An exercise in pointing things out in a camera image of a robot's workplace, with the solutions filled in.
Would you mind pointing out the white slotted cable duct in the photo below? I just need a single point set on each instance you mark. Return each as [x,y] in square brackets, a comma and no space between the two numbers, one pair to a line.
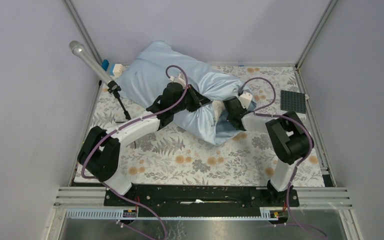
[130,214]

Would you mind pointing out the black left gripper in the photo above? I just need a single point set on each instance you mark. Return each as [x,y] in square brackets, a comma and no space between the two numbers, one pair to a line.
[197,99]

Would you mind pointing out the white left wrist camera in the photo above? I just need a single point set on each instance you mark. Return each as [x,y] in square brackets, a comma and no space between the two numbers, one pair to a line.
[180,79]

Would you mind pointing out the silver microphone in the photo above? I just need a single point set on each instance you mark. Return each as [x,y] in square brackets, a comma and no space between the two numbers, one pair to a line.
[80,51]

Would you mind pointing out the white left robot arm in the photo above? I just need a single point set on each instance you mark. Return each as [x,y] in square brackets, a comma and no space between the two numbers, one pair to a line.
[99,154]

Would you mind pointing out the cream white pillow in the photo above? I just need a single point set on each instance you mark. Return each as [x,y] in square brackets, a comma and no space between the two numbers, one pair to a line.
[220,113]

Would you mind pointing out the dark grey studded baseplate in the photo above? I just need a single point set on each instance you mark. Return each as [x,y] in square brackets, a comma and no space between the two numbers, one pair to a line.
[293,101]

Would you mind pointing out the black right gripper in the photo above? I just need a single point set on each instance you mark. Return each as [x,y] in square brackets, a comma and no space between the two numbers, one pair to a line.
[228,118]

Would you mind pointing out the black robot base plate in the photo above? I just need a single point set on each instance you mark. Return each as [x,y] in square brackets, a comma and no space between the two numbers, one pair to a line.
[164,198]

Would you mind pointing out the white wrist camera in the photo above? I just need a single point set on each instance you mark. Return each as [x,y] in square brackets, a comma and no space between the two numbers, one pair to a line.
[180,79]
[245,99]

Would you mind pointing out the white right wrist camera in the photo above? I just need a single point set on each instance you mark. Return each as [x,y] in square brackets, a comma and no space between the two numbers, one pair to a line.
[245,99]

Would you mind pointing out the blue and white block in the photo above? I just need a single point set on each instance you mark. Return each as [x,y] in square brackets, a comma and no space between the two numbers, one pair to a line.
[114,69]

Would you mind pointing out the floral patterned table mat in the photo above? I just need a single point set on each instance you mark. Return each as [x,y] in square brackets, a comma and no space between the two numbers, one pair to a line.
[174,156]

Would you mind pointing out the light blue pillowcase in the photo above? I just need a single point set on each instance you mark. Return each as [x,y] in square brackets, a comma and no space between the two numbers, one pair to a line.
[149,74]

